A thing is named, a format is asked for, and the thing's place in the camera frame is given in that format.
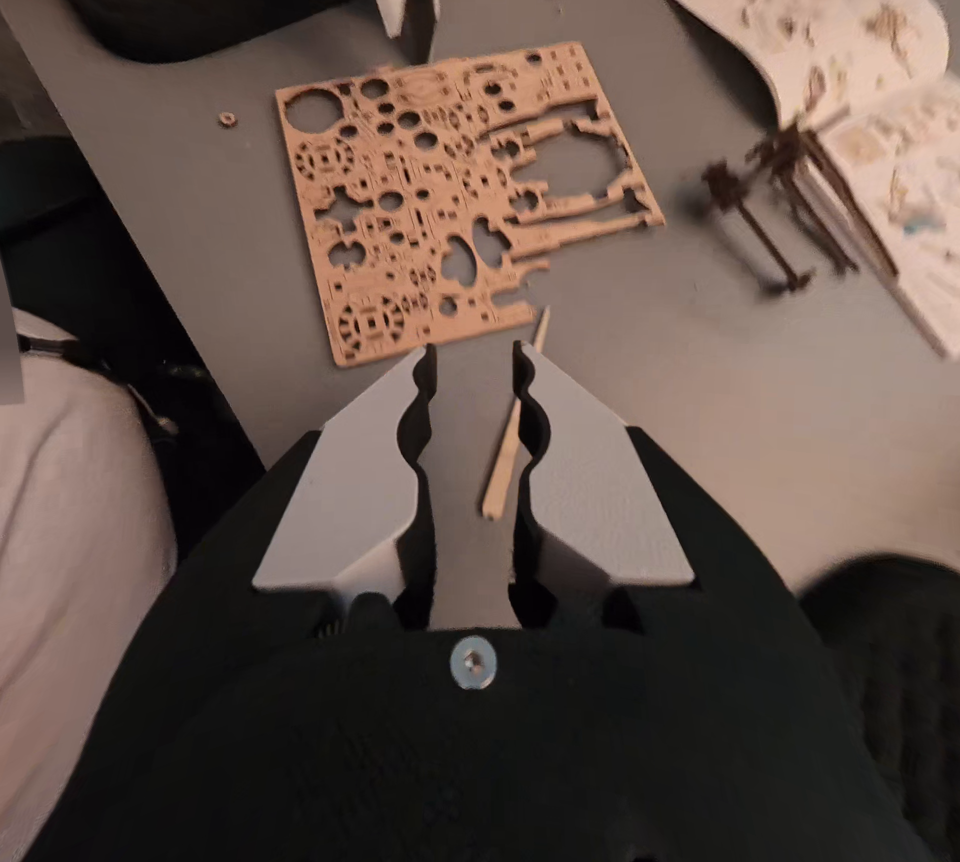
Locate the partly assembled wooden model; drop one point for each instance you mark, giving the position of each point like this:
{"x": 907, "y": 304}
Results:
{"x": 784, "y": 153}

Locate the person's white shirt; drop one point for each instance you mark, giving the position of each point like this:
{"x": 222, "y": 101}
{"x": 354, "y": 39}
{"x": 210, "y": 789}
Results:
{"x": 67, "y": 577}

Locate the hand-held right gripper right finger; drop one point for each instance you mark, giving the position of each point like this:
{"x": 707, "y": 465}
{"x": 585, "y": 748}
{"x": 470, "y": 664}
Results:
{"x": 600, "y": 494}

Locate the paper instruction booklet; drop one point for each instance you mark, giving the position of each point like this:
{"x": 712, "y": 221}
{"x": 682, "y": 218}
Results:
{"x": 825, "y": 14}

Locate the laser-cut wooden parts sheet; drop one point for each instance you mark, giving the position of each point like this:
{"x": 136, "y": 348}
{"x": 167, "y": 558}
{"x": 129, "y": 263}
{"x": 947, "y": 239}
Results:
{"x": 409, "y": 164}

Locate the thin wooden strip part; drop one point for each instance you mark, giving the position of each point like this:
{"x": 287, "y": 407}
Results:
{"x": 504, "y": 464}

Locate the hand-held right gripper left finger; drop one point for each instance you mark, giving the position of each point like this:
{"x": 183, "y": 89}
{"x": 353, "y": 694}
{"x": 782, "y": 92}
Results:
{"x": 345, "y": 494}

